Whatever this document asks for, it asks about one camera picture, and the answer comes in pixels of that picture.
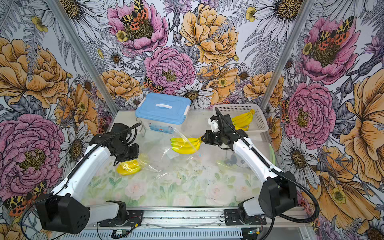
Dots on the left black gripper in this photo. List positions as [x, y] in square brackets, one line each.
[133, 155]

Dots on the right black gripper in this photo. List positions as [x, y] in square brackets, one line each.
[208, 139]

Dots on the yellow banana bunch small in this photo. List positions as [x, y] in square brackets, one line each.
[186, 146]

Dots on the clear zip-top bag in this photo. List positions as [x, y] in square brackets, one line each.
[147, 164]
[170, 150]

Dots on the panda print zip-top bag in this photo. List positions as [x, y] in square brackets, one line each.
[231, 161]

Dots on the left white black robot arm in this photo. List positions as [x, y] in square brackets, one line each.
[62, 211]

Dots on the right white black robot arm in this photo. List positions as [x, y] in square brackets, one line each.
[277, 194]

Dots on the white plastic basket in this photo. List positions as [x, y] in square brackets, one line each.
[259, 123]

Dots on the blue lid storage box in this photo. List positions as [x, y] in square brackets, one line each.
[163, 113]

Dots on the small green circuit board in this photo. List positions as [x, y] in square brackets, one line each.
[118, 234]

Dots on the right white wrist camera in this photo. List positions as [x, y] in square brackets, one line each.
[213, 122]

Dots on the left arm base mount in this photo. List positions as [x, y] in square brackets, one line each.
[129, 219]

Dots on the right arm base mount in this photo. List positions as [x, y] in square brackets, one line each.
[237, 217]

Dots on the aluminium front rail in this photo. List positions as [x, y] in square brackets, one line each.
[194, 224]

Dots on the left aluminium corner post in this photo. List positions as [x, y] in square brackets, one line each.
[75, 40]

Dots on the aluminium corner post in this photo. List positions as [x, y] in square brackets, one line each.
[291, 40]
[75, 40]

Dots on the right aluminium corner post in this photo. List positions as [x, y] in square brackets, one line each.
[291, 40]

